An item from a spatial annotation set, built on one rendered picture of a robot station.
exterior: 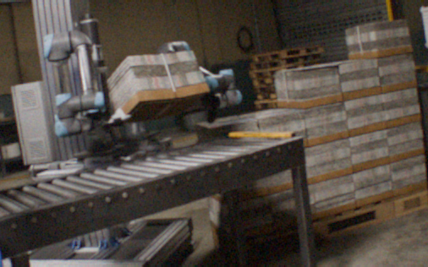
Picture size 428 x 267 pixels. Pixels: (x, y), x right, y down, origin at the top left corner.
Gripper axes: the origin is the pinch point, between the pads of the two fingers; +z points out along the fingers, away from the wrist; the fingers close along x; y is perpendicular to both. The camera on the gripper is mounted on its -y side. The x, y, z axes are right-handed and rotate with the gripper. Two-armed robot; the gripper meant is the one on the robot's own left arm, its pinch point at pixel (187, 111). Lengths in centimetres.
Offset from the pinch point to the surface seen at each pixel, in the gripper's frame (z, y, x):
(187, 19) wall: -489, 363, -571
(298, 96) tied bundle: -76, -6, 4
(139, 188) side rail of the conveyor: 70, -40, 56
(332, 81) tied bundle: -96, -5, 17
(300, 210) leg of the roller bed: -6, -68, 44
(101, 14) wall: -293, 387, -564
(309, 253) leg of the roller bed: -7, -87, 38
